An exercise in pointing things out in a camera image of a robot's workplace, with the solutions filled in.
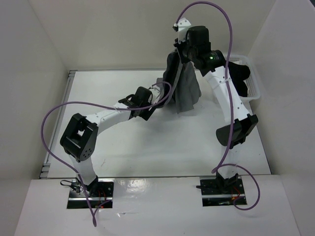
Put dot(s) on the black skirt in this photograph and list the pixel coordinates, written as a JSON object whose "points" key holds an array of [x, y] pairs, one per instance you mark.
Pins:
{"points": [[238, 74]]}

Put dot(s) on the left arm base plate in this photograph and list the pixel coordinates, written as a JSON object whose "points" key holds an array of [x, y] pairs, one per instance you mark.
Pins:
{"points": [[100, 195]]}

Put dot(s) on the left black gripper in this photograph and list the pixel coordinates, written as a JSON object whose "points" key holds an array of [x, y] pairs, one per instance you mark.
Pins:
{"points": [[146, 114]]}

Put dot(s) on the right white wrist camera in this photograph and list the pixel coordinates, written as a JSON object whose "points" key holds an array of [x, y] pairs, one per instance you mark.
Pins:
{"points": [[181, 28]]}

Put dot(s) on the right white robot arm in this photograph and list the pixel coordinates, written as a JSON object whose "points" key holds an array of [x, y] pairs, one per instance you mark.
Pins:
{"points": [[239, 123]]}

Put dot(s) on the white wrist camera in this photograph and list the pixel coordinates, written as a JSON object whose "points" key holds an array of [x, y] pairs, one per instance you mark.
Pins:
{"points": [[157, 92], [181, 28]]}

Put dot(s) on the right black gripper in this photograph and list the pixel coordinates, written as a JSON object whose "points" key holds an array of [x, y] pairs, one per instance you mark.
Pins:
{"points": [[178, 46]]}

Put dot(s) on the grey pleated skirt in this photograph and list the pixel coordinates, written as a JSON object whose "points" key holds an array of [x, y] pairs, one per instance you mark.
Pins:
{"points": [[185, 87]]}

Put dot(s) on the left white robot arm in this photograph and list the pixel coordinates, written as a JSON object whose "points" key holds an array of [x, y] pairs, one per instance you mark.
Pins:
{"points": [[79, 137]]}

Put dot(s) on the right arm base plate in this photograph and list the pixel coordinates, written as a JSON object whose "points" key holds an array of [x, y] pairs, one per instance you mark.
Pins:
{"points": [[212, 196]]}

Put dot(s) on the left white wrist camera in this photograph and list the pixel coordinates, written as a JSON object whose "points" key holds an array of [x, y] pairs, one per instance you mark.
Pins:
{"points": [[157, 92]]}

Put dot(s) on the white plastic basket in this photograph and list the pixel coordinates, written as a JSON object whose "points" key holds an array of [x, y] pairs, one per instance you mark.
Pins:
{"points": [[251, 81]]}

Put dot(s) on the aluminium table edge rail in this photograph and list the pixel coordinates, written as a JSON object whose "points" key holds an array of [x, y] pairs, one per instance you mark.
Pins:
{"points": [[46, 164]]}

